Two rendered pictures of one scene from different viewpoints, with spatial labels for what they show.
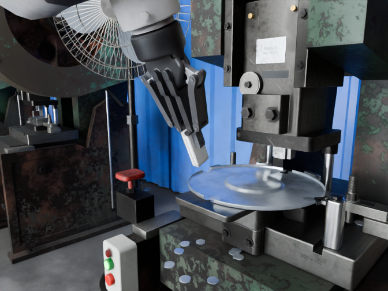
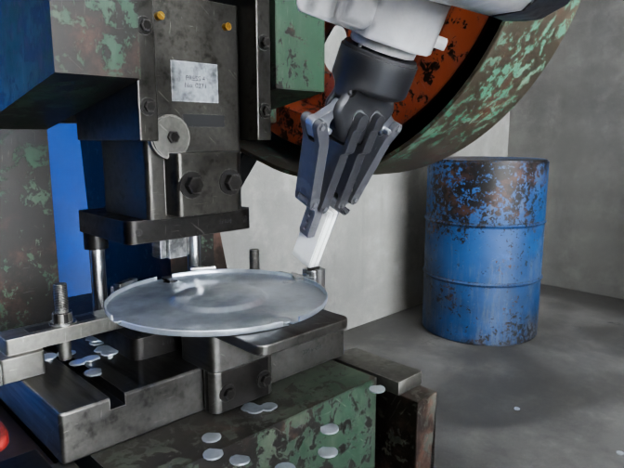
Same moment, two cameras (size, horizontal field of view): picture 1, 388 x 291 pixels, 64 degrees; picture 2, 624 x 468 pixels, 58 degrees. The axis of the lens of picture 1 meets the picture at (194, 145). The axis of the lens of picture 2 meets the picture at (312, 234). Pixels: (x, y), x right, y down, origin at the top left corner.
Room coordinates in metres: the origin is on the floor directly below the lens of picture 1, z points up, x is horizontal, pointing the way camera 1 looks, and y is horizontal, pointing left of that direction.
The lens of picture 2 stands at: (0.53, 0.60, 1.00)
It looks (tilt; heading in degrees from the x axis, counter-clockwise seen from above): 10 degrees down; 270
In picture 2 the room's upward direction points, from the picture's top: straight up
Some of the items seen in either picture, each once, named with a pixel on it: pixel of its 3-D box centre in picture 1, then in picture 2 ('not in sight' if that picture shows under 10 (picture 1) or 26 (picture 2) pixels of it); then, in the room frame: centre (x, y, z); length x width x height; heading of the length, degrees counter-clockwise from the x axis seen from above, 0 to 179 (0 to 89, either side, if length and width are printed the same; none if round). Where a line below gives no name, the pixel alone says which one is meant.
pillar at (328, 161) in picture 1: (328, 164); (193, 252); (0.73, -0.32, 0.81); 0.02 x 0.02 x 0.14
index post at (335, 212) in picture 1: (334, 221); (313, 293); (0.53, -0.25, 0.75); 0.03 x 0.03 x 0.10; 44
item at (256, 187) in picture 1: (253, 182); (219, 296); (0.65, -0.13, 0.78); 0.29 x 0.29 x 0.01
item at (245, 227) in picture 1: (239, 217); (242, 354); (0.62, -0.10, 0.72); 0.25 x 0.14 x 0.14; 134
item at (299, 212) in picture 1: (283, 195); (170, 319); (0.74, -0.23, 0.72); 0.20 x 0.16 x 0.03; 44
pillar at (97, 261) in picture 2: (269, 153); (97, 267); (0.84, -0.21, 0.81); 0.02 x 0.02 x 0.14
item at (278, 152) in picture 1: (283, 149); (172, 243); (0.73, -0.22, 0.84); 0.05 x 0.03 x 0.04; 44
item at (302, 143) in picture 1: (286, 140); (166, 227); (0.74, -0.23, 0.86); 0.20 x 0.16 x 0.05; 44
